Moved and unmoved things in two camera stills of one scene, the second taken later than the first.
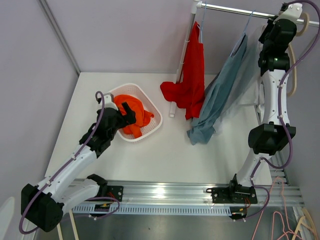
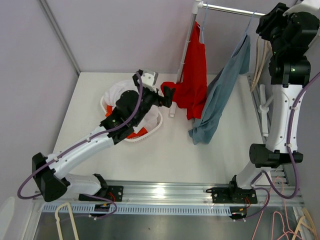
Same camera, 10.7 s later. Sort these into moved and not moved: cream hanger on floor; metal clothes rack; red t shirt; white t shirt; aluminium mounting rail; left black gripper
Moved: white t shirt; left black gripper
Not moved: cream hanger on floor; aluminium mounting rail; red t shirt; metal clothes rack
